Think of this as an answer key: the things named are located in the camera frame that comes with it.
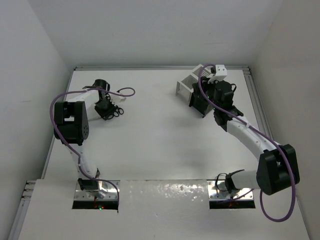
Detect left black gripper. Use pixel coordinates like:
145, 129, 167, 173
95, 96, 118, 120

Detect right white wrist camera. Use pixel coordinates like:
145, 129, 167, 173
209, 64, 228, 82

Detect black handled scissors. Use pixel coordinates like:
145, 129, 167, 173
106, 112, 119, 120
113, 107, 124, 117

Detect black slotted container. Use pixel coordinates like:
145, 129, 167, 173
189, 94, 213, 118

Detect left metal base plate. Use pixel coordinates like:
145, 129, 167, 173
73, 181, 120, 201

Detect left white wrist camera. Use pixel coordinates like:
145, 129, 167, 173
112, 95, 127, 104

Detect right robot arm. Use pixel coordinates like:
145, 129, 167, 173
190, 76, 300, 196

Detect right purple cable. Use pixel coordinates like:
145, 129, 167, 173
197, 64, 297, 223

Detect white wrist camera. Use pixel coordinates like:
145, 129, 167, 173
112, 95, 127, 104
209, 64, 228, 82

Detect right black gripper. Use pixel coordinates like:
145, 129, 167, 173
193, 76, 221, 111

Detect white slotted container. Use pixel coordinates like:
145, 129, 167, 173
175, 64, 203, 103

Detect metal base plate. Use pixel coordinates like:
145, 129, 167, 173
73, 181, 120, 201
207, 179, 254, 202

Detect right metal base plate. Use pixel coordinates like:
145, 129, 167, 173
207, 179, 254, 202

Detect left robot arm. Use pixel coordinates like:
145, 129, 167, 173
53, 79, 119, 194

